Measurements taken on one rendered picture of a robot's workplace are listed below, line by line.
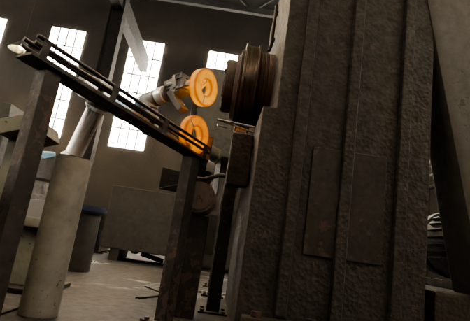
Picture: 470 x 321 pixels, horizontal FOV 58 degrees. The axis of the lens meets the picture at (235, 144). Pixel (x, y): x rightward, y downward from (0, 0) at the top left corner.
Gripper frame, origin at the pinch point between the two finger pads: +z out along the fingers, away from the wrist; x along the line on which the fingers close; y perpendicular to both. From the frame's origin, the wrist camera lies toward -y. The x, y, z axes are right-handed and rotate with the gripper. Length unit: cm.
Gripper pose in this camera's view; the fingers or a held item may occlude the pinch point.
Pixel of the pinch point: (204, 83)
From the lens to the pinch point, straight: 174.5
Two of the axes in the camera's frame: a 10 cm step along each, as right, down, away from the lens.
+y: -0.8, -9.3, 3.6
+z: 8.5, -2.5, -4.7
